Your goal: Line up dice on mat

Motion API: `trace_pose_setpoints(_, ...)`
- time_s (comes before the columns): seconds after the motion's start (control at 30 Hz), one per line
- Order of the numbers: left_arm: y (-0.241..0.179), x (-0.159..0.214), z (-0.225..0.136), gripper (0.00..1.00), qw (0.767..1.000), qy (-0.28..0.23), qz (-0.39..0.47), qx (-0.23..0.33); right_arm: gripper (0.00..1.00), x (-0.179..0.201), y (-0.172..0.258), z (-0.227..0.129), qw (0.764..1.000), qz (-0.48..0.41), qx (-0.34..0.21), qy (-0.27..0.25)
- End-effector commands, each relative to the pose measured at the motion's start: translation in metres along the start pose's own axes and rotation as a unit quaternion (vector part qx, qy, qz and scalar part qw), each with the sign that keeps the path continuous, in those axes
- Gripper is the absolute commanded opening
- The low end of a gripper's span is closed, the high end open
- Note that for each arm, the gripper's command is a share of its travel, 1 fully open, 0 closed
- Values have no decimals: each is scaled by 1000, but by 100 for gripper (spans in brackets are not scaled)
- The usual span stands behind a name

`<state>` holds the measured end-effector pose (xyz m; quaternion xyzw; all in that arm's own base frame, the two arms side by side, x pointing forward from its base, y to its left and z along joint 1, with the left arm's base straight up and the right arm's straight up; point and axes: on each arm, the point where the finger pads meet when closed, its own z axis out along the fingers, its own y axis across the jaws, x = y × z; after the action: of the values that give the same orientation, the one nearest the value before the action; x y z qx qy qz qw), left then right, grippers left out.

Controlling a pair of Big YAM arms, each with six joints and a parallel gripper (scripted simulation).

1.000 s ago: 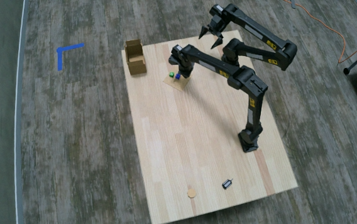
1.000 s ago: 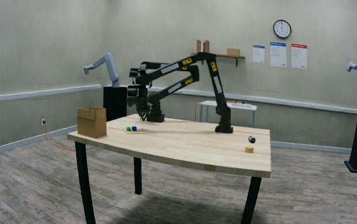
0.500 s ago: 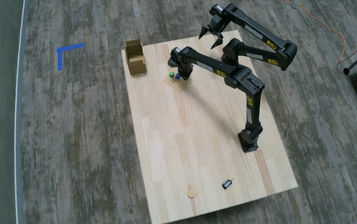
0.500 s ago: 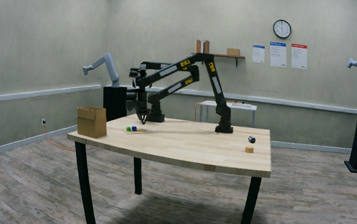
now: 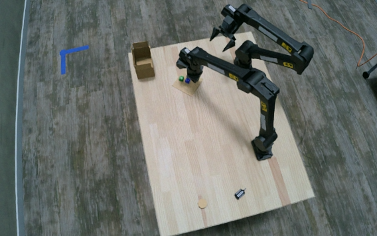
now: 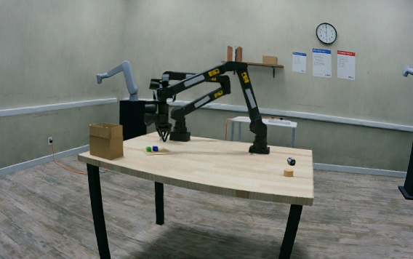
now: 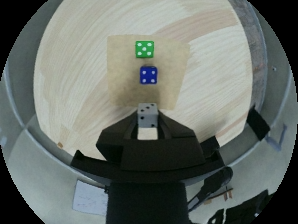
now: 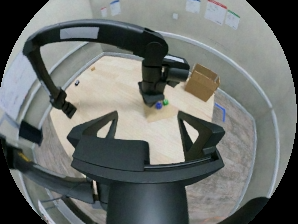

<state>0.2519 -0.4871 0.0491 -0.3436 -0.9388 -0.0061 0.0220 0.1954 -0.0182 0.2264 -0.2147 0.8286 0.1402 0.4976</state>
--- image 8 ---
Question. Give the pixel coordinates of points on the blue die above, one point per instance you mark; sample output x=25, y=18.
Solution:
x=158, y=105

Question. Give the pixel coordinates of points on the beige mat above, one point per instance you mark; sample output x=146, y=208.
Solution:
x=154, y=114

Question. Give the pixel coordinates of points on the brown cardboard box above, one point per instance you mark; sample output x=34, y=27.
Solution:
x=199, y=84

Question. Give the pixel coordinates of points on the green die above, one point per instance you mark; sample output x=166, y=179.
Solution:
x=165, y=102

